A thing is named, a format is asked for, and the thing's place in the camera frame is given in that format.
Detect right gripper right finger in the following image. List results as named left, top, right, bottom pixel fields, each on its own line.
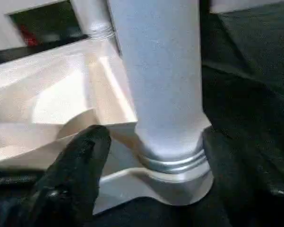
left=210, top=132, right=284, bottom=227

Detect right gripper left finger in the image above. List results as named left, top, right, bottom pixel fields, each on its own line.
left=0, top=124, right=112, bottom=227

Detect black work mat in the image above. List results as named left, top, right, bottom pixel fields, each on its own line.
left=0, top=4, right=284, bottom=227

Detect red bottle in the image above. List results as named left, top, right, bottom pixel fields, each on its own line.
left=20, top=25, right=39, bottom=46

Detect white glass-door cabinet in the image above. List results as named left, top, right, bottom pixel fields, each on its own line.
left=0, top=0, right=91, bottom=51

